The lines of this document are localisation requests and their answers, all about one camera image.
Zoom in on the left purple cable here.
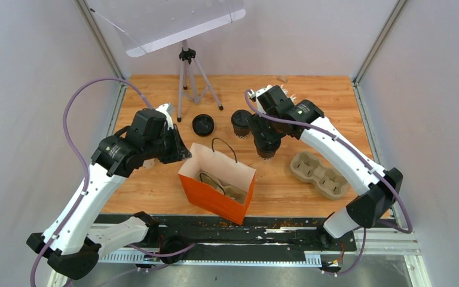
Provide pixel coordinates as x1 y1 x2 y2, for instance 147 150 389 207
29 78 195 287

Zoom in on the bundle of wrapped straws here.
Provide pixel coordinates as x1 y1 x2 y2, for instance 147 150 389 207
266 84 296 102

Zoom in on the black cup lid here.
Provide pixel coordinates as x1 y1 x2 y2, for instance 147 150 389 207
253 138 281 152
231 109 252 129

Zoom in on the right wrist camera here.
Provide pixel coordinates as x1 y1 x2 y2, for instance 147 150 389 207
247 87 270 102

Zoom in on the stack of paper cups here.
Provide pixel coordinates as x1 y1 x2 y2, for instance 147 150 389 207
142 158 156 169

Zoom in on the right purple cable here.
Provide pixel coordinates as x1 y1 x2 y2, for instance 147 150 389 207
244 90 413 277

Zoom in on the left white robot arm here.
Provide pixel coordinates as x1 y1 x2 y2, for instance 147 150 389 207
27 103 191 280

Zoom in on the white reflector board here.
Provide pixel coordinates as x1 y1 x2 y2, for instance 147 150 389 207
88 0 246 58

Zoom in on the cardboard cup carrier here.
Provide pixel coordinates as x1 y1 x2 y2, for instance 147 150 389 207
195 171 247 204

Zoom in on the cardboard cup carrier tray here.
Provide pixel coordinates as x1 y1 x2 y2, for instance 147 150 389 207
290 151 350 200

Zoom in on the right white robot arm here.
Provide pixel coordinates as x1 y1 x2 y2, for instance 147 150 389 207
244 86 403 250

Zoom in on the grey tripod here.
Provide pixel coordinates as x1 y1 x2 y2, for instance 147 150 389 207
176 39 224 123

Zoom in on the orange paper bag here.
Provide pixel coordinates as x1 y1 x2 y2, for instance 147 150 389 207
178 143 256 225

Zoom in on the stack of black lids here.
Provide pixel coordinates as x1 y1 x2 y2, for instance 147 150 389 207
192 114 215 137

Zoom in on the black paper coffee cup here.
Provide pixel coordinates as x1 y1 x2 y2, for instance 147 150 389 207
232 124 250 139
256 150 276 160

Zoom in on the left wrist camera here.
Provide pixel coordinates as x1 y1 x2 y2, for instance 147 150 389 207
155 103 175 130

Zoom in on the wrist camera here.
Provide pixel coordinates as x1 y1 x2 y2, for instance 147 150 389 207
247 87 270 102
155 103 175 130

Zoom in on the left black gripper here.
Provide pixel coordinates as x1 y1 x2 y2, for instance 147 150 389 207
145 123 193 164

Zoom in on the purple cable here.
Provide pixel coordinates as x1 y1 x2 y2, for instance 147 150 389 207
244 90 413 277
29 78 195 287

